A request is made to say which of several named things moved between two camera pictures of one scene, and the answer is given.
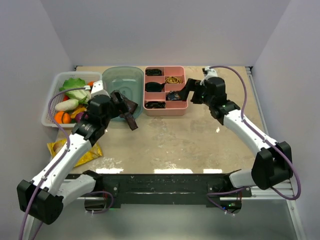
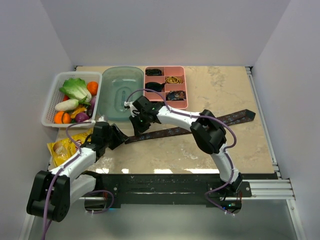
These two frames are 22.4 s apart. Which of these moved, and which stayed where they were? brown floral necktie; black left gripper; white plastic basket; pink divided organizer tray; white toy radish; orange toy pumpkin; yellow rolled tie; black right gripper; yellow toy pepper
Moved: brown floral necktie; black left gripper; black right gripper
Stayed: yellow toy pepper; white toy radish; orange toy pumpkin; pink divided organizer tray; yellow rolled tie; white plastic basket
